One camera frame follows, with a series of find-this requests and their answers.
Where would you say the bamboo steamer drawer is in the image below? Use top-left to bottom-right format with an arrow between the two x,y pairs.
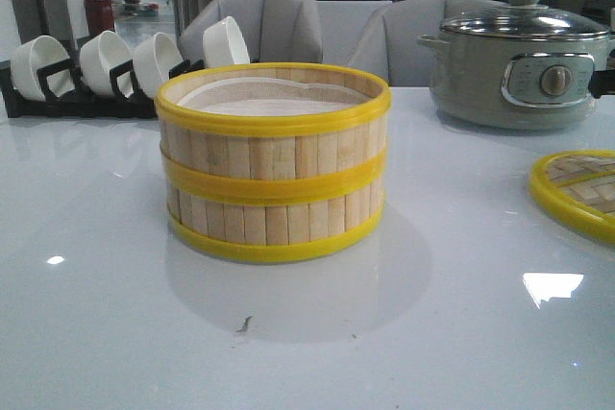
155,62 -> 391,206
167,178 -> 384,263

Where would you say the woven bamboo steamer lid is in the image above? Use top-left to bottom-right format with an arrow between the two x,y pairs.
528,150 -> 614,246

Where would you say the right grey chair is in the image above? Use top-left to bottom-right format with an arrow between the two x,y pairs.
347,0 -> 501,87

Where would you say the grey chair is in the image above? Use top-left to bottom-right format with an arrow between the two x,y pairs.
178,0 -> 323,63
347,0 -> 501,87

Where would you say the left grey chair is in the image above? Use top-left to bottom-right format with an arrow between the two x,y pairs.
178,0 -> 323,63

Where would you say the white bowl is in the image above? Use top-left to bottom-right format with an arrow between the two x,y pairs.
79,30 -> 133,97
133,32 -> 184,99
202,16 -> 250,68
11,36 -> 69,102

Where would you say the grey-green electric cooking pot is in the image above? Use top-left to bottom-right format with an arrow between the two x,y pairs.
417,31 -> 614,131

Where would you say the black bowl rack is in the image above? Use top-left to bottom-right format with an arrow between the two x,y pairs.
0,58 -> 206,120

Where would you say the red bin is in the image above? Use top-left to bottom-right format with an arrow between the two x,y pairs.
84,0 -> 115,38

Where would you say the glass pot lid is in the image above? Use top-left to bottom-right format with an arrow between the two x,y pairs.
440,0 -> 610,41

